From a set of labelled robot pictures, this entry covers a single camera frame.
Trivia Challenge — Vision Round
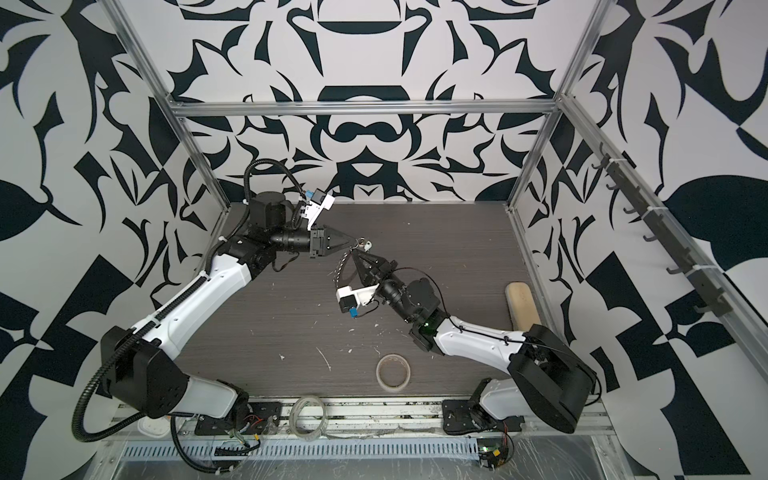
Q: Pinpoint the white slotted cable duct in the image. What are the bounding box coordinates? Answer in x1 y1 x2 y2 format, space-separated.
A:
119 436 481 462

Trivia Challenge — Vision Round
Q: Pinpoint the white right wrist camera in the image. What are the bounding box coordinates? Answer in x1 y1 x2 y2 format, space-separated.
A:
336 284 379 318

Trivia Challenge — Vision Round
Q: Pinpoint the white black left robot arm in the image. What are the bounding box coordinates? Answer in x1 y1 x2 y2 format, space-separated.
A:
96 189 354 421

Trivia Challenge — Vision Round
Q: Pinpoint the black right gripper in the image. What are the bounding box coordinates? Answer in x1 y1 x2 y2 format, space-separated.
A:
357 251 422 329

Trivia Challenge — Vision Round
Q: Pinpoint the aluminium cage frame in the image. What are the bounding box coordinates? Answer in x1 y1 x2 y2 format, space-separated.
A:
102 1 767 376

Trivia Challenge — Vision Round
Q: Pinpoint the clear tape roll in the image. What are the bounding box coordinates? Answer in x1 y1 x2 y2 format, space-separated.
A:
288 395 328 442

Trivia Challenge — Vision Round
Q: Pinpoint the circuit board with wires left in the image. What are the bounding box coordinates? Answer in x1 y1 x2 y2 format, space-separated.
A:
213 414 280 457

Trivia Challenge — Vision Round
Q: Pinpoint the green circuit board right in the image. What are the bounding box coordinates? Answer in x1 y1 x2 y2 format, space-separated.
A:
478 435 515 470

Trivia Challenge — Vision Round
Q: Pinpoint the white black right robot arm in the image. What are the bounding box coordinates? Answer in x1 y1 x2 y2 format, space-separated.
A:
337 248 598 433

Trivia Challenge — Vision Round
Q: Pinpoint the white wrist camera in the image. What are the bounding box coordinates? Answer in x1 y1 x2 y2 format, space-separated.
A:
336 284 379 318
301 189 335 231

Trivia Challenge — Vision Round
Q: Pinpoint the silver ball chain keyring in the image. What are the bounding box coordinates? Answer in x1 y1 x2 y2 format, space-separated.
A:
333 248 359 289

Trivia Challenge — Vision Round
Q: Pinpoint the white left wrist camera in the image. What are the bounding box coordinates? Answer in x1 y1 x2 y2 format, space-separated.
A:
301 189 335 231

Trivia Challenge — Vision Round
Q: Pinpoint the brown tape roll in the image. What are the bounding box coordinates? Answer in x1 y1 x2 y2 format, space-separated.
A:
375 353 412 393

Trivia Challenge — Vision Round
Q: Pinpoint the black wall hook rack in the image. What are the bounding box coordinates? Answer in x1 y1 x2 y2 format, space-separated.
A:
594 146 733 317

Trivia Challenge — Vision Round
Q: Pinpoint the beige grey glasses case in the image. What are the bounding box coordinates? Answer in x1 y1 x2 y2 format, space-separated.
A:
505 282 542 331

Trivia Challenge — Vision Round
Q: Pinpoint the black corrugated cable conduit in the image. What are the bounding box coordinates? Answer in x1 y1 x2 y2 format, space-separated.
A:
70 158 307 475

